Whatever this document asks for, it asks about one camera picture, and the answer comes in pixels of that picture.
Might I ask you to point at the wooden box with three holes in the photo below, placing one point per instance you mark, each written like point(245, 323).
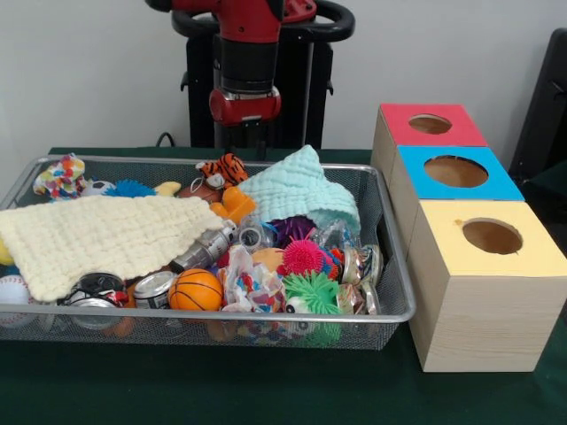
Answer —
point(483, 310)

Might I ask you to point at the black upright panel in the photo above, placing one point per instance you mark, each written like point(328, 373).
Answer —
point(545, 110)

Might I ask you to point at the green spiky rubber ball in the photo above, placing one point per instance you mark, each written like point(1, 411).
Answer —
point(312, 290)

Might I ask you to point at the orange tiger plush toy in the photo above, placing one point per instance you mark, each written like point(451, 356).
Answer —
point(228, 166)

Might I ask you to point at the blue spiky rubber ball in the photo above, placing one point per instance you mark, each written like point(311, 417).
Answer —
point(132, 188)

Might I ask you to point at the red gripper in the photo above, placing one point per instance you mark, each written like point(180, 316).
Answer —
point(243, 108)

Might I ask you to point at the cream knitted cloth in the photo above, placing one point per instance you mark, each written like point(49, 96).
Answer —
point(102, 234)

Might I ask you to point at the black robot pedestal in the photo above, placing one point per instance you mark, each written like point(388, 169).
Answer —
point(301, 88)

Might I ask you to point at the white toy baseball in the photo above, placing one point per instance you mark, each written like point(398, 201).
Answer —
point(14, 290)

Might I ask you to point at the white cloth with coloured spots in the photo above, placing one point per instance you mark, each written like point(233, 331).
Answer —
point(59, 177)

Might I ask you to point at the orange toy basketball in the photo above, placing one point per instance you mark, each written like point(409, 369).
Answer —
point(195, 290)

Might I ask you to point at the small toy soccer ball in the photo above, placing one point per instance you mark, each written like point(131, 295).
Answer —
point(98, 188)

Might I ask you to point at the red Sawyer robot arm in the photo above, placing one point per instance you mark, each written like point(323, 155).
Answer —
point(248, 62)

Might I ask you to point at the light blue waffle cloth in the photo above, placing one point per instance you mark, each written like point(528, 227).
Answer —
point(297, 186)

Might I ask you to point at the dark green side table cloth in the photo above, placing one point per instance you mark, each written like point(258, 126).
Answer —
point(551, 186)

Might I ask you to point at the pink spiky rubber ball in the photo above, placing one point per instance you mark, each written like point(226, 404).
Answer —
point(301, 257)

